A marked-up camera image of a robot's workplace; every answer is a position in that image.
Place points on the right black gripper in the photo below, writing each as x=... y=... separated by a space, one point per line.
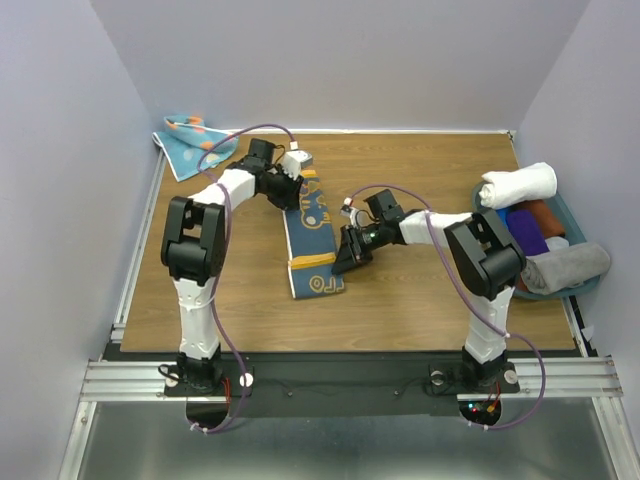
x=351 y=254

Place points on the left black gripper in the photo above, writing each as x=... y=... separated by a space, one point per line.
x=290 y=200

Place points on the yellow and blue cartoon towel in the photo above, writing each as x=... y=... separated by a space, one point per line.
x=311 y=243

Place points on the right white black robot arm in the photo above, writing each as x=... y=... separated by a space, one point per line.
x=481 y=258

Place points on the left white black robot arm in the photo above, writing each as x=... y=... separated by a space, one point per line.
x=194 y=247

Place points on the blue polka dot towel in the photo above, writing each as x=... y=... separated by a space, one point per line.
x=184 y=139

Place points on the blue rolled towel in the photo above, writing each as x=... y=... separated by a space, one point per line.
x=503 y=215

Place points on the purple rolled towel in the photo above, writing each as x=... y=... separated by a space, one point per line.
x=526 y=232

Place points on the brown rolled towel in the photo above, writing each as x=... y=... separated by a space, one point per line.
x=548 y=223

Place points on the grey rolled towel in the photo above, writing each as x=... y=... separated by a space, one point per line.
x=550 y=272

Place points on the white small rolled towel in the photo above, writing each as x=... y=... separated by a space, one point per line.
x=556 y=243

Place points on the teal plastic basket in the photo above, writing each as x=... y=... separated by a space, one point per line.
x=574 y=235

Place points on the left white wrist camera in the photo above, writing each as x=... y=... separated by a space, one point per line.
x=294 y=161

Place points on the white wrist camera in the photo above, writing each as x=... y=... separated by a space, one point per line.
x=357 y=217
x=294 y=161

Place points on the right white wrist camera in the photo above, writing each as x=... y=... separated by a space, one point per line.
x=357 y=217

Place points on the black mounting base plate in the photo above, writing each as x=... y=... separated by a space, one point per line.
x=314 y=385

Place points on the aluminium extrusion frame rail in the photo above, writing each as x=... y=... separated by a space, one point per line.
x=582 y=391

